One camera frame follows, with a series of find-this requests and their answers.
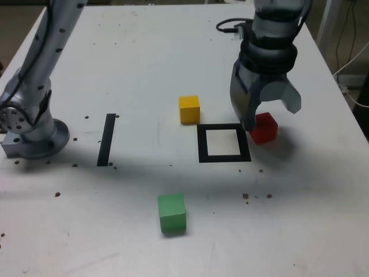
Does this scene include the black camera cable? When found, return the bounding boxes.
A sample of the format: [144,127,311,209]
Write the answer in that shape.
[216,18,254,34]

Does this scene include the black hanging cable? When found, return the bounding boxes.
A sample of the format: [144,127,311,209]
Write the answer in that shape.
[336,0,358,73]

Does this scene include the red cube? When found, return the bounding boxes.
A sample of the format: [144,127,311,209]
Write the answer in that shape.
[248,112,279,145]

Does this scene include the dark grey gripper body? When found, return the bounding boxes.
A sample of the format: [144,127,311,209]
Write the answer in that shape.
[242,63,291,87]

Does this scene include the white cable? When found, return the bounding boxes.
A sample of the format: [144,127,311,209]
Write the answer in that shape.
[333,42,369,108]

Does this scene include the yellow cube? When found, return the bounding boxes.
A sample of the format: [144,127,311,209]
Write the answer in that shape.
[178,95,201,125]

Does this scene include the white metal frame leg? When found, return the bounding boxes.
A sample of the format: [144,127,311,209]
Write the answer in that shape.
[316,0,342,50]

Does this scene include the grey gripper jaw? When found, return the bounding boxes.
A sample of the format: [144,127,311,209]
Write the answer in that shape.
[260,80,302,115]
[229,59,262,132]

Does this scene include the black tape square outline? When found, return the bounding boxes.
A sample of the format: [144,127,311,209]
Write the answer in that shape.
[197,123,252,163]

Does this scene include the green cube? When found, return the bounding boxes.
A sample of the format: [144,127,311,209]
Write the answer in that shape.
[157,193,187,233]

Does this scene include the black tape strip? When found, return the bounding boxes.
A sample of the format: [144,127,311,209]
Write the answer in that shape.
[97,113,116,167]

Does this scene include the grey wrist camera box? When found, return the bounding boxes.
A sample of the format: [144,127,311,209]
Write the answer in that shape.
[234,24,251,41]

